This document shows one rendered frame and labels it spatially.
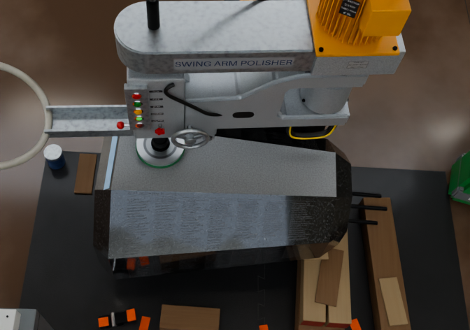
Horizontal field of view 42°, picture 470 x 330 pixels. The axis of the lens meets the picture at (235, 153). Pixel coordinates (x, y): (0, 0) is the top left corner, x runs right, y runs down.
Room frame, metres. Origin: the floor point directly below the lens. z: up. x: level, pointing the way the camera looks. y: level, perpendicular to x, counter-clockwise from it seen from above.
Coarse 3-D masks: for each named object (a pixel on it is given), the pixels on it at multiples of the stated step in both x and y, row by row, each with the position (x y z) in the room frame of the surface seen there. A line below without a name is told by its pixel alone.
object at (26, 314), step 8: (24, 312) 0.47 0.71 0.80; (32, 312) 0.47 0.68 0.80; (40, 312) 0.49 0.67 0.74; (24, 320) 0.44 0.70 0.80; (32, 320) 0.44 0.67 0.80; (40, 320) 0.46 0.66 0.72; (24, 328) 0.41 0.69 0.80; (32, 328) 0.41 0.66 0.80; (40, 328) 0.44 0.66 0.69; (48, 328) 0.47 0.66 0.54
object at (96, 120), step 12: (48, 108) 1.21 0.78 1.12; (60, 108) 1.23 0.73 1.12; (72, 108) 1.24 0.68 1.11; (84, 108) 1.25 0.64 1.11; (96, 108) 1.26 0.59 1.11; (108, 108) 1.27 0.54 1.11; (120, 108) 1.28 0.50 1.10; (60, 120) 1.19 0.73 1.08; (72, 120) 1.20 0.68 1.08; (84, 120) 1.21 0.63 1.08; (96, 120) 1.22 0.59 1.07; (108, 120) 1.23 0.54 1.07; (120, 120) 1.24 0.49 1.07; (48, 132) 1.11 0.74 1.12; (60, 132) 1.12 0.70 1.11; (72, 132) 1.13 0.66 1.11; (84, 132) 1.14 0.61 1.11; (96, 132) 1.15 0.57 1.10; (108, 132) 1.16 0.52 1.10; (120, 132) 1.17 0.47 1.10; (132, 132) 1.18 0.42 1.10
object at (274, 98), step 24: (240, 72) 1.35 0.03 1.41; (264, 72) 1.32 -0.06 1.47; (288, 72) 1.31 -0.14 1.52; (168, 96) 1.15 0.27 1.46; (192, 96) 1.22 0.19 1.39; (216, 96) 1.23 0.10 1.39; (240, 96) 1.25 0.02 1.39; (264, 96) 1.26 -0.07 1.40; (288, 96) 1.39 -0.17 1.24; (192, 120) 1.20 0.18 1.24; (216, 120) 1.22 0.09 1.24; (240, 120) 1.24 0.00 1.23; (264, 120) 1.27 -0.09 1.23; (288, 120) 1.29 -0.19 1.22; (312, 120) 1.31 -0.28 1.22; (336, 120) 1.33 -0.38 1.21
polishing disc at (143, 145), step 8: (136, 144) 1.25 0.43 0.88; (144, 144) 1.25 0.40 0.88; (184, 144) 1.29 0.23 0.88; (144, 152) 1.21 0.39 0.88; (152, 152) 1.22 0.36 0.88; (160, 152) 1.22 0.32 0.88; (168, 152) 1.23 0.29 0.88; (176, 152) 1.24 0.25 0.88; (144, 160) 1.18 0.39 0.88; (152, 160) 1.18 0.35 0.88; (160, 160) 1.19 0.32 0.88; (168, 160) 1.19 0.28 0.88; (176, 160) 1.21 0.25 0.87
